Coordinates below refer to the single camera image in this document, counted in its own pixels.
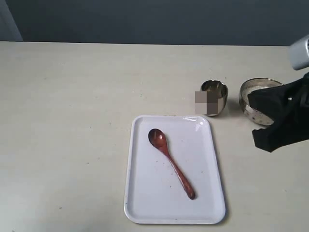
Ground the brown wooden spoon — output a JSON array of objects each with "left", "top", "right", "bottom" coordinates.
[{"left": 148, "top": 128, "right": 196, "bottom": 200}]

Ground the white rectangular plastic tray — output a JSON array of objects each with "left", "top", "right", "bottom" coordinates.
[{"left": 124, "top": 116, "right": 226, "bottom": 225}]

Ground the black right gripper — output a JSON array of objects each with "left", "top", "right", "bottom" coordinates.
[{"left": 248, "top": 74, "right": 309, "bottom": 152}]

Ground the small steel cup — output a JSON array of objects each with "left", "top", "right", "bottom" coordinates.
[{"left": 195, "top": 80, "right": 228, "bottom": 116}]

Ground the wide steel bowl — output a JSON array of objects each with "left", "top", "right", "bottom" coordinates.
[{"left": 239, "top": 78, "right": 282, "bottom": 126}]

